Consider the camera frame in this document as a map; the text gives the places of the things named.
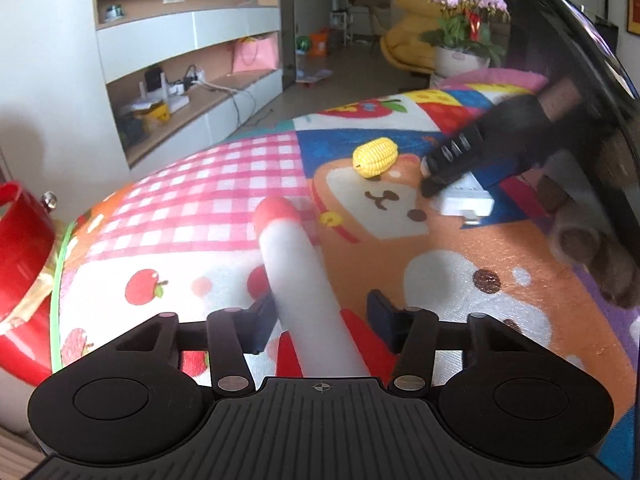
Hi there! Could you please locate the white red foam stick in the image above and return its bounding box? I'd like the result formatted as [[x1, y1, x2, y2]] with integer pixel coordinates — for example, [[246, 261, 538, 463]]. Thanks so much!
[[254, 197, 396, 382]]

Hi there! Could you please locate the pink orchid flower pot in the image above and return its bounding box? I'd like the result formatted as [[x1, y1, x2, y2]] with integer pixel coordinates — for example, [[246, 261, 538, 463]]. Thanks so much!
[[420, 0, 510, 78]]

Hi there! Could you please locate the black remote control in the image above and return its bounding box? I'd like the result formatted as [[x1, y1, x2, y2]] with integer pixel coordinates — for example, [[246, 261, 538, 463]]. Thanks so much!
[[421, 122, 496, 198]]

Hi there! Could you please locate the pink gift bag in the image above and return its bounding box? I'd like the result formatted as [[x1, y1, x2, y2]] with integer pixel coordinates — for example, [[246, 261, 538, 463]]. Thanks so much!
[[232, 36, 280, 74]]

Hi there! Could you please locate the white tv cabinet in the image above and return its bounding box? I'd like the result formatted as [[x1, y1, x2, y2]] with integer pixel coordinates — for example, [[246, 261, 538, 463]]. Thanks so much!
[[96, 6, 283, 177]]

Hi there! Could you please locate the colourful cartoon play mat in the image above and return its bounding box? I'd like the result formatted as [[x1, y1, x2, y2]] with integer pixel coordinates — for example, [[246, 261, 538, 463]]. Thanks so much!
[[50, 68, 639, 479]]

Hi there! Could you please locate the yellow corn toy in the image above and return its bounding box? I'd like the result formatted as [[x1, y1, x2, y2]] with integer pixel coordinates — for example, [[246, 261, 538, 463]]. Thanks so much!
[[352, 138, 399, 179]]

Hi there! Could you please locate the yellow duck chair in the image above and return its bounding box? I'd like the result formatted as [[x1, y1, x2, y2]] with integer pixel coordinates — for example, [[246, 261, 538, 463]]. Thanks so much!
[[380, 0, 440, 75]]

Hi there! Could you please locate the white battery charger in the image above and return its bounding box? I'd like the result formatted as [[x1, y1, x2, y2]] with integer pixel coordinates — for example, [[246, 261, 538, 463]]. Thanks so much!
[[431, 174, 495, 226]]

